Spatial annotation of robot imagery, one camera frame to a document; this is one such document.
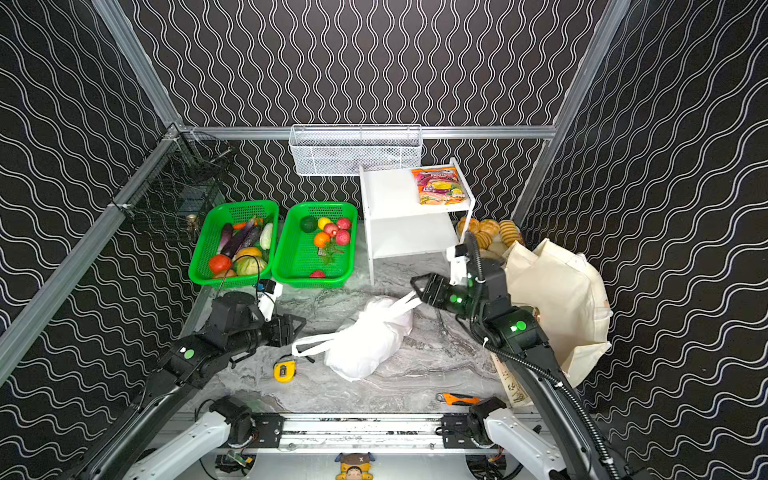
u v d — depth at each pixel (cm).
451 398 80
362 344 78
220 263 102
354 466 68
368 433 76
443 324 93
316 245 110
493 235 114
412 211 80
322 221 115
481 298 50
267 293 63
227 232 113
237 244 110
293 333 67
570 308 78
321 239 110
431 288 60
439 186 80
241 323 56
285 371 82
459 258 62
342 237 110
